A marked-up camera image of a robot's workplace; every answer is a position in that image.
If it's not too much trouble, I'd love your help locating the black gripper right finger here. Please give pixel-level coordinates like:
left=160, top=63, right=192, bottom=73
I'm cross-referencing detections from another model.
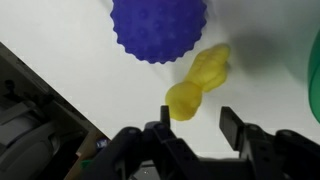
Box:
left=219, top=106, right=285, bottom=162

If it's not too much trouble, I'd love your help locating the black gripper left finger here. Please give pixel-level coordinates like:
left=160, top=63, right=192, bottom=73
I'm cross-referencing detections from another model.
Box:
left=143, top=105, right=202, bottom=162

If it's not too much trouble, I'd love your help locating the yellow figure toy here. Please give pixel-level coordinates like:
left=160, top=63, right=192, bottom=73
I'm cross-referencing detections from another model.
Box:
left=164, top=43, right=232, bottom=122

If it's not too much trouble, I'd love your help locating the toy shelf with coloured bins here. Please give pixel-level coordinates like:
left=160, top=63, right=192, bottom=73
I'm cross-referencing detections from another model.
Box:
left=63, top=128, right=113, bottom=180

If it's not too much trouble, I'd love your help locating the green plastic bowl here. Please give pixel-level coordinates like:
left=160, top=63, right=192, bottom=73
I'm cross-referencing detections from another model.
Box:
left=307, top=29, right=320, bottom=124

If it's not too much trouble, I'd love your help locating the purple spiky ball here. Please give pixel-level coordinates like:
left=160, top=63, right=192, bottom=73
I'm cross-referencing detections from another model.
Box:
left=109, top=0, right=208, bottom=65

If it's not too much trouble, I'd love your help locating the grey office chair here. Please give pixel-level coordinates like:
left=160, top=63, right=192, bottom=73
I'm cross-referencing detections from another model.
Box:
left=0, top=98, right=63, bottom=180

